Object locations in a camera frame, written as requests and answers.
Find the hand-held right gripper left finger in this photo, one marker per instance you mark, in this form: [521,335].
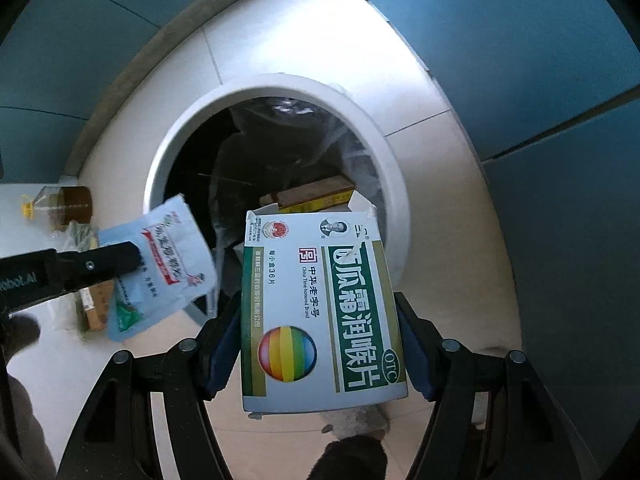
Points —
[220,355]

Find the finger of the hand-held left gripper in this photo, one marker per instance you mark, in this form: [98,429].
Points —
[100,262]

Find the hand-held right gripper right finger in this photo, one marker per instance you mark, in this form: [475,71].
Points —
[416,355]

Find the light blue plastic pouch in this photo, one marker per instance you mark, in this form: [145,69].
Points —
[172,240]

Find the white green medicine box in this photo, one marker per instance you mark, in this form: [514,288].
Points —
[320,310]

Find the white round trash bin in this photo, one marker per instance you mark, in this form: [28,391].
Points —
[170,145]

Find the green crumpled wrapper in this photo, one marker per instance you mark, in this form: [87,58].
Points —
[75,235]

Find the small brown cardboard box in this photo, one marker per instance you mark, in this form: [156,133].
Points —
[95,305]

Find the plastic bottle with brown liquid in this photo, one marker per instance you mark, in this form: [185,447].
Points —
[62,202]

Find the dark fuzzy slipper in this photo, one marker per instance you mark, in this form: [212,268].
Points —
[355,452]

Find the person's brown trouser leg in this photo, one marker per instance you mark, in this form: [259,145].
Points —
[22,430]

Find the black bin liner bag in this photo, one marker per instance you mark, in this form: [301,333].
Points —
[235,160]

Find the yellow brown cardboard box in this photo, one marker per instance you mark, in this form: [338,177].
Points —
[315,192]

